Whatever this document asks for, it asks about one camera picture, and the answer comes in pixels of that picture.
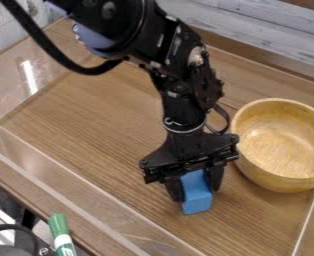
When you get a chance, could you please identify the black cable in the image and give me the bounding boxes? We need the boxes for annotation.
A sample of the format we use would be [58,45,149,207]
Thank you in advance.
[0,223,35,256]

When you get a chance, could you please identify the brown wooden bowl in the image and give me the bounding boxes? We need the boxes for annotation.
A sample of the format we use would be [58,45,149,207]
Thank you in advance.
[230,98,314,193]

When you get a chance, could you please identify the green white marker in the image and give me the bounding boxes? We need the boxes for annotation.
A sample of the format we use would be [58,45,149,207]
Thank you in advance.
[47,213,77,256]

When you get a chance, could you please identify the blue rectangular block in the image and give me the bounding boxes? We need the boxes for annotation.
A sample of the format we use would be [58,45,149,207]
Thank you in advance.
[179,170,213,214]

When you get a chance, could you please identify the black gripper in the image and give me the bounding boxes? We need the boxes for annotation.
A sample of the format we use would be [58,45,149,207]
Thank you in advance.
[138,131,240,202]

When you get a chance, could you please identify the clear acrylic front wall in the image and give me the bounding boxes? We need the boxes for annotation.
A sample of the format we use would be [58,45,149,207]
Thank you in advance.
[0,126,205,256]

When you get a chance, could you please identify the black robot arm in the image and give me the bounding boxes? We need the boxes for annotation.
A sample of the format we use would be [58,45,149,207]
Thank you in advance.
[0,0,238,202]

